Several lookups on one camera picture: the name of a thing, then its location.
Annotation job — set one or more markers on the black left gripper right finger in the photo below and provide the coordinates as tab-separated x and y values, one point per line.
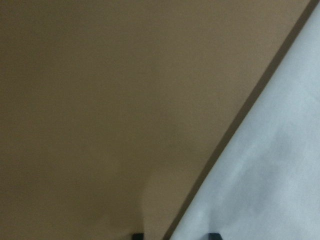
214	236

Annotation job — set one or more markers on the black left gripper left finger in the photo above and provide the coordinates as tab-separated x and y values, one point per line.
137	236

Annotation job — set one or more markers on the light blue t-shirt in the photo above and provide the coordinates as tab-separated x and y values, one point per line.
266	183

